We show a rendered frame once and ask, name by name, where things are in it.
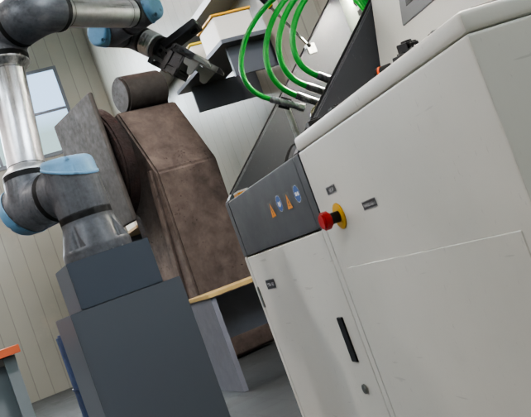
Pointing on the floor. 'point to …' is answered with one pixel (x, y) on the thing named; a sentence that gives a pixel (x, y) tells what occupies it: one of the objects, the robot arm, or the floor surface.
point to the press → (163, 185)
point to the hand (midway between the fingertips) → (215, 66)
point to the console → (447, 217)
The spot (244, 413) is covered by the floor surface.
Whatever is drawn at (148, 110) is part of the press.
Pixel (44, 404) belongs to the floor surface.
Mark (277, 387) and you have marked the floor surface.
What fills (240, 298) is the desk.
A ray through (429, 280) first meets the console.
